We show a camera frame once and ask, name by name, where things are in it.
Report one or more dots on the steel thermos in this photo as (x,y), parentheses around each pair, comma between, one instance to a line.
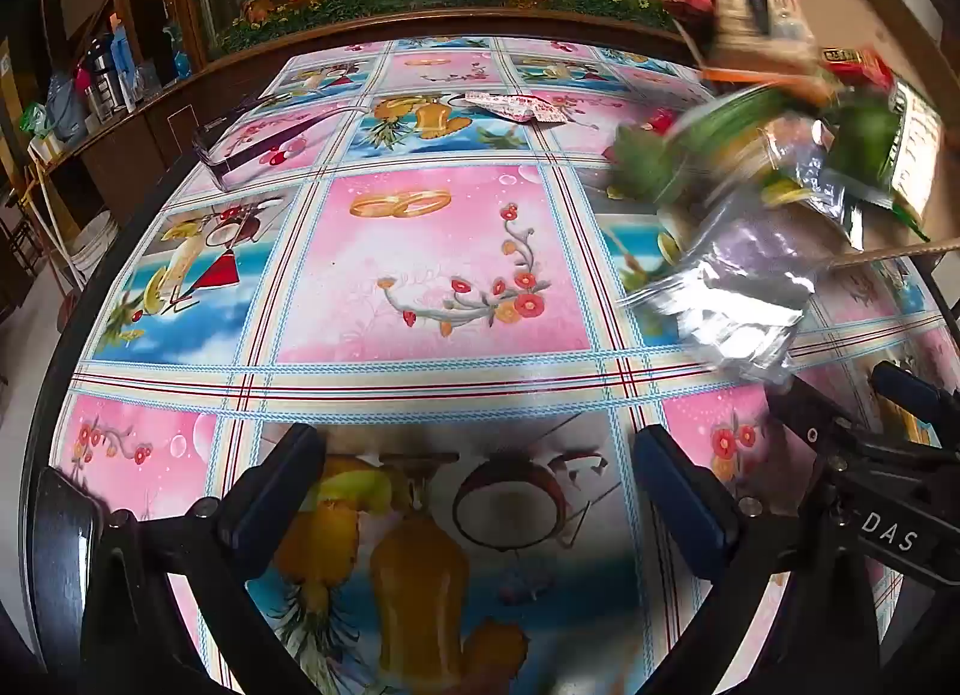
(105,84)

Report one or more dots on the blue spray bottle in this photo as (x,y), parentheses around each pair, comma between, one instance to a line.
(180,54)

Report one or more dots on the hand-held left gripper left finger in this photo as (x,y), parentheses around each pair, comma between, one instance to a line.
(277,485)

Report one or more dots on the black rectangular object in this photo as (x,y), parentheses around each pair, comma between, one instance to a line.
(67,567)

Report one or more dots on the red snack packet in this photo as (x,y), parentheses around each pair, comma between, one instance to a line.
(660,120)
(855,64)

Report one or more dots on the printed plastic tablecloth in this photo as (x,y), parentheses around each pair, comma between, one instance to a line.
(450,275)

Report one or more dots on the clear silver packet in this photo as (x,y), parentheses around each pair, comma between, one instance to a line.
(810,155)

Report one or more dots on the wooden cabinet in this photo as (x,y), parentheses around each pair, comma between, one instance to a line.
(127,148)

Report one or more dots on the green plastic item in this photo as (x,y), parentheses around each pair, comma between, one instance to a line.
(34,119)

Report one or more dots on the orange cracker packet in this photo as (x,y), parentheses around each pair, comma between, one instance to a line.
(757,5)

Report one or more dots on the blue box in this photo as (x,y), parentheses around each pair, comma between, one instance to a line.
(125,58)

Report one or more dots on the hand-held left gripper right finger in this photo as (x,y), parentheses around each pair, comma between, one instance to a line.
(675,492)

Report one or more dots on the white bucket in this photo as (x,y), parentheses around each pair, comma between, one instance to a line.
(94,245)

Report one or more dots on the white red small packet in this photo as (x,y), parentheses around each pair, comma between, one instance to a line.
(499,103)
(547,112)

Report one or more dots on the white small box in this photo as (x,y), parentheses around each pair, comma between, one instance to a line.
(49,148)

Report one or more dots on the white green snack packet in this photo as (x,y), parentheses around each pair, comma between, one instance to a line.
(915,140)

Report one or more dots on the blue plastic bag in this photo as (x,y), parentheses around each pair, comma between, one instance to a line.
(64,106)

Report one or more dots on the silver foil packet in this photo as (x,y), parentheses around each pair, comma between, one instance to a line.
(742,290)

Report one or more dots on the purple eyeglasses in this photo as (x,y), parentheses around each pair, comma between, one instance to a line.
(210,151)

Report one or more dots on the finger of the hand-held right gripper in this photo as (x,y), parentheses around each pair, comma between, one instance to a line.
(907,388)
(806,414)

